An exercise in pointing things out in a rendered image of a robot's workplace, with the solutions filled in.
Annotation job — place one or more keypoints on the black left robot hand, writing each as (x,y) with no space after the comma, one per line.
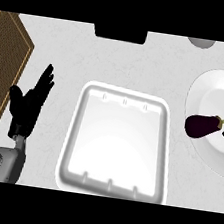
(27,105)

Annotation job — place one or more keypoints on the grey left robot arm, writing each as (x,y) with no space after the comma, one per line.
(6,163)

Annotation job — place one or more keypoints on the white round plate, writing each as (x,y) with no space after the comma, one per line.
(217,98)

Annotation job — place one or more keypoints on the dark purple eggplant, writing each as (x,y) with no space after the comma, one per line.
(203,126)

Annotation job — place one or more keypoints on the white plastic tray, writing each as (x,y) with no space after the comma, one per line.
(118,143)

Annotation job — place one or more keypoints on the brown wicker basket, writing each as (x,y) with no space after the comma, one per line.
(4,68)

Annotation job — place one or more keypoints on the grey round object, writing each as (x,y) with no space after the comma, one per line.
(201,43)

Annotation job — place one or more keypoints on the black box appliance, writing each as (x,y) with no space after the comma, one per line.
(120,33)

